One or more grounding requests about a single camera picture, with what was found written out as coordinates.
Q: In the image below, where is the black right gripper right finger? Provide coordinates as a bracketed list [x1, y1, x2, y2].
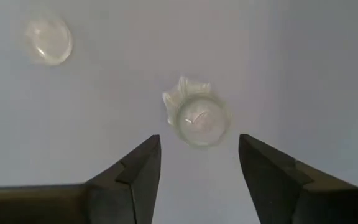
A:
[239, 133, 358, 224]

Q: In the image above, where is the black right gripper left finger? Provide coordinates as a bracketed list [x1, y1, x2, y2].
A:
[0, 134, 162, 224]

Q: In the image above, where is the clear faceted glass vase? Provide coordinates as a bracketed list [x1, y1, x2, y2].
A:
[162, 75, 232, 149]

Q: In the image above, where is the clear glass carafe vase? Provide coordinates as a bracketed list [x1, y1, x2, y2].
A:
[24, 12, 73, 67]

